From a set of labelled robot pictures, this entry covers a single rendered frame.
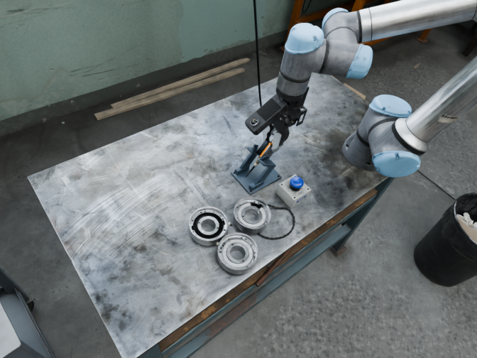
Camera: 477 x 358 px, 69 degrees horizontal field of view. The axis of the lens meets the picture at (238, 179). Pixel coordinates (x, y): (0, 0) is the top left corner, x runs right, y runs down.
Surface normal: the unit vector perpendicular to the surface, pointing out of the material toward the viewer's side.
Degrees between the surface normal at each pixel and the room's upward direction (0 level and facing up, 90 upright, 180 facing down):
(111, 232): 0
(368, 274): 0
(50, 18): 90
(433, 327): 0
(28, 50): 90
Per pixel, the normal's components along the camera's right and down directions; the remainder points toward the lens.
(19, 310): 0.12, -0.61
